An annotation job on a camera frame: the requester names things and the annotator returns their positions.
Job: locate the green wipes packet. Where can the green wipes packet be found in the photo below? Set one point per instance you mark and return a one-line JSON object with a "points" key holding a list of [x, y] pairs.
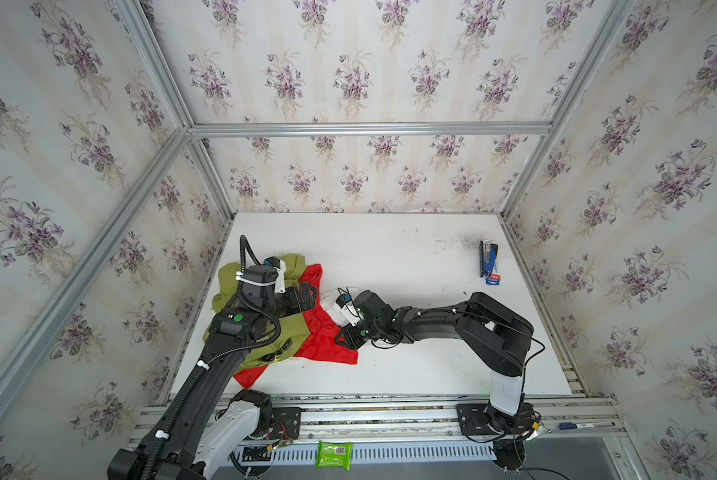
{"points": [[334, 455]]}

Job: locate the red cloth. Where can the red cloth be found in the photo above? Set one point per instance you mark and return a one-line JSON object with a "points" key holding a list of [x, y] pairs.
{"points": [[308, 336]]}

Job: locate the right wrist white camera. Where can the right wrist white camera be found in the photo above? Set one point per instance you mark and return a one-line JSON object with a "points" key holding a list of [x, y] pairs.
{"points": [[351, 312]]}

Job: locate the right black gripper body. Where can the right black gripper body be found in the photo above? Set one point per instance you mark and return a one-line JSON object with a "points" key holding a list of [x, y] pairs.
{"points": [[353, 330]]}

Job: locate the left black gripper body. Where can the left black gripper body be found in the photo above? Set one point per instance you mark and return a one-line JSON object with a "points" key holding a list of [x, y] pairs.
{"points": [[301, 297]]}

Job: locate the aluminium rail frame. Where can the aluminium rail frame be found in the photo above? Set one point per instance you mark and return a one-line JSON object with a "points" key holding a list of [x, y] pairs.
{"points": [[420, 428]]}

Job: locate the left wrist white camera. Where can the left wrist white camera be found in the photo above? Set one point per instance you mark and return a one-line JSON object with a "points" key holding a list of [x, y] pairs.
{"points": [[279, 267]]}

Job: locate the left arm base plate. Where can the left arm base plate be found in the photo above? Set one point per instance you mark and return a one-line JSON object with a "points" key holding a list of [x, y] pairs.
{"points": [[278, 424]]}

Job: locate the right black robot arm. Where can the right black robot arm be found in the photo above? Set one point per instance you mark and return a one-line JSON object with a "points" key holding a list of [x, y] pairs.
{"points": [[500, 337]]}

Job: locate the wrist white camera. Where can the wrist white camera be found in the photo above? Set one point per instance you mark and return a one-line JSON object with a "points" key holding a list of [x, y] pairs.
{"points": [[279, 267], [351, 312]]}

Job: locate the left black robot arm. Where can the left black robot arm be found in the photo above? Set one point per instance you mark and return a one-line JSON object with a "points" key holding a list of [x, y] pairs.
{"points": [[187, 442]]}

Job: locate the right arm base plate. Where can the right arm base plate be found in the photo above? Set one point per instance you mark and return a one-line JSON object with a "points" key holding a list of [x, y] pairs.
{"points": [[482, 419]]}

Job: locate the blue marker pen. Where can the blue marker pen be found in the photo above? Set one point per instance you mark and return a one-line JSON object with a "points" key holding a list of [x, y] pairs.
{"points": [[566, 426]]}

